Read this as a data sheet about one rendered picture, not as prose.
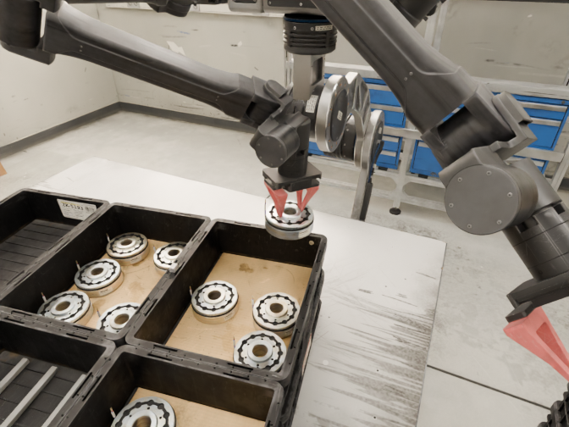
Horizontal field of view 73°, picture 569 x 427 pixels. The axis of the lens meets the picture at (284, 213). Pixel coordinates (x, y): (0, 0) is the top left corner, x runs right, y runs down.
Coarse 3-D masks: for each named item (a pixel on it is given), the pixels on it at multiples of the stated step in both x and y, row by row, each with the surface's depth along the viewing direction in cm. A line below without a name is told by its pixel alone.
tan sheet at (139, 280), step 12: (132, 264) 98; (144, 264) 98; (132, 276) 95; (144, 276) 95; (156, 276) 95; (72, 288) 91; (120, 288) 91; (132, 288) 91; (144, 288) 91; (96, 300) 88; (108, 300) 88; (120, 300) 88; (132, 300) 88; (96, 312) 85; (96, 324) 82
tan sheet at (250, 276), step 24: (216, 264) 98; (240, 264) 98; (264, 264) 98; (288, 264) 98; (240, 288) 91; (264, 288) 91; (288, 288) 91; (192, 312) 85; (240, 312) 85; (192, 336) 80; (216, 336) 80; (240, 336) 80; (288, 336) 80
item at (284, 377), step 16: (208, 224) 96; (224, 224) 97; (240, 224) 96; (256, 224) 96; (192, 256) 86; (320, 256) 86; (176, 272) 82; (304, 304) 74; (144, 320) 71; (304, 320) 71; (128, 336) 68; (176, 352) 65; (192, 352) 65; (288, 352) 65; (224, 368) 63; (240, 368) 62; (256, 368) 62; (288, 368) 62
